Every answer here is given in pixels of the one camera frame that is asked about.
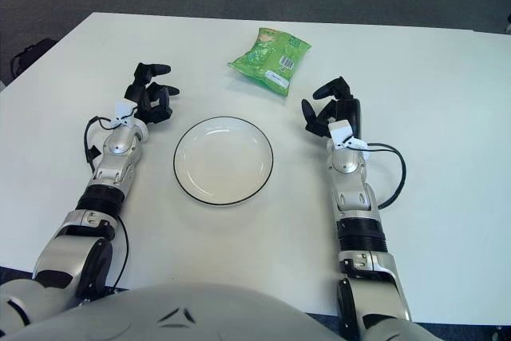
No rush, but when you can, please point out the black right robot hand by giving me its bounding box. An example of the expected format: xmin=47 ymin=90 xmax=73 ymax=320
xmin=301 ymin=76 xmax=363 ymax=141

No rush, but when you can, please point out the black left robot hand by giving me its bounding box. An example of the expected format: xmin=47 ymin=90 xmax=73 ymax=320
xmin=123 ymin=61 xmax=180 ymax=126

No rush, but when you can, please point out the green snack bag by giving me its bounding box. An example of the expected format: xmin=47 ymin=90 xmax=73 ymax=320
xmin=227 ymin=27 xmax=312 ymax=98

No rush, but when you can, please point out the white plate with black rim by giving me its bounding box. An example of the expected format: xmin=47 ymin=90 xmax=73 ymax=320
xmin=172 ymin=116 xmax=275 ymax=208

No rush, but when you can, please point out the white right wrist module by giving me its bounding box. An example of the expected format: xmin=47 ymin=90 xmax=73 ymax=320
xmin=327 ymin=119 xmax=368 ymax=150

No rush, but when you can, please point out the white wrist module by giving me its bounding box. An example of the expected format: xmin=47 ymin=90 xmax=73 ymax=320
xmin=327 ymin=119 xmax=368 ymax=150
xmin=113 ymin=100 xmax=139 ymax=126

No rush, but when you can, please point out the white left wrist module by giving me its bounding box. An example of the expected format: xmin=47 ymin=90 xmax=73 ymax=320
xmin=113 ymin=100 xmax=139 ymax=126

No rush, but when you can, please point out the black backpack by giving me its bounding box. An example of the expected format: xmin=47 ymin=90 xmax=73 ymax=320
xmin=10 ymin=38 xmax=57 ymax=78

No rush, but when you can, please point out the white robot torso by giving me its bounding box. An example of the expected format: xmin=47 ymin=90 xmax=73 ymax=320
xmin=0 ymin=279 xmax=511 ymax=341

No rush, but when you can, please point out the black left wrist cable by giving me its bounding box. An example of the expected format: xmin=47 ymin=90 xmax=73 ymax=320
xmin=83 ymin=116 xmax=121 ymax=170

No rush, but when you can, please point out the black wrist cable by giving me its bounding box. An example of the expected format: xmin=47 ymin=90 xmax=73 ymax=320
xmin=83 ymin=116 xmax=121 ymax=170
xmin=358 ymin=141 xmax=407 ymax=210

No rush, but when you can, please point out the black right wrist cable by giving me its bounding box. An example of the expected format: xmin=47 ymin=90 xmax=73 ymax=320
xmin=358 ymin=141 xmax=407 ymax=210

